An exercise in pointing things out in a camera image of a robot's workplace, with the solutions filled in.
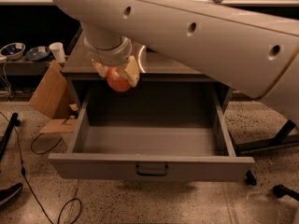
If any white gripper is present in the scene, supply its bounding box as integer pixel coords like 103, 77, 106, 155
83, 36, 140, 88

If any red apple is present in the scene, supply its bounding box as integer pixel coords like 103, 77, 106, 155
107, 67, 131, 92

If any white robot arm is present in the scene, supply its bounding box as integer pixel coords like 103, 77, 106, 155
52, 0, 299, 124

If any grey cabinet with counter top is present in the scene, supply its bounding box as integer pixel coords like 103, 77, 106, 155
61, 25, 258, 187

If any open grey top drawer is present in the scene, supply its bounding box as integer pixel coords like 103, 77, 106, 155
48, 83, 255, 182

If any white paper cup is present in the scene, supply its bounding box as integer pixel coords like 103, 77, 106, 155
50, 42, 65, 63

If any brown cardboard piece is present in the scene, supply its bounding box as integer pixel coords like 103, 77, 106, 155
29, 61, 78, 133

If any white blue bowl on shelf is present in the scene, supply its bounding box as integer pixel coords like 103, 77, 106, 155
0, 42, 25, 61

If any low grey side shelf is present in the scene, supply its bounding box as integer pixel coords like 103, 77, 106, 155
0, 58, 55, 76

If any black stand leg left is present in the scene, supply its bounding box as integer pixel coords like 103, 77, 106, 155
0, 113, 21, 160

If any black shoe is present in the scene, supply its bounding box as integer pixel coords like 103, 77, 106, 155
0, 183, 23, 205

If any black metal stand right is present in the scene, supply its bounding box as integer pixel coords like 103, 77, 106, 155
231, 120, 299, 154

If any black caster foot right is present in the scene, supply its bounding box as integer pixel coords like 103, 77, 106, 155
272, 185, 299, 201

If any black drawer handle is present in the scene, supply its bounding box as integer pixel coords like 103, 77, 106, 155
135, 164, 168, 177

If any black floor cable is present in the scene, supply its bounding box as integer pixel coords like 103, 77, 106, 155
0, 110, 83, 224

